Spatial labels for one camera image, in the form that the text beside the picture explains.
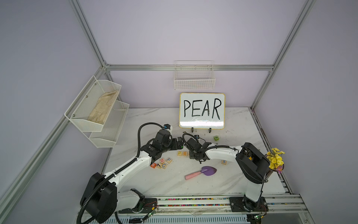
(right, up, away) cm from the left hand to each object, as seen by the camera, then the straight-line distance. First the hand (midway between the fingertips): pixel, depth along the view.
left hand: (177, 142), depth 84 cm
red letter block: (-15, -15, +4) cm, 22 cm away
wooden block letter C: (-9, -15, +4) cm, 18 cm away
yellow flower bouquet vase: (+48, -4, -18) cm, 51 cm away
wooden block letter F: (-5, -13, +6) cm, 15 cm away
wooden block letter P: (+1, -9, +9) cm, 13 cm away
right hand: (+9, -10, +9) cm, 16 cm away
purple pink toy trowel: (+18, -17, 0) cm, 25 cm away
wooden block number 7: (-12, -15, +4) cm, 20 cm away
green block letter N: (+28, +1, +17) cm, 33 cm away
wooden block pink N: (-10, -12, +5) cm, 17 cm away
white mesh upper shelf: (-49, +19, -7) cm, 53 cm away
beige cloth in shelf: (-43, +22, -3) cm, 49 cm away
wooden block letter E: (+5, -9, +9) cm, 14 cm away
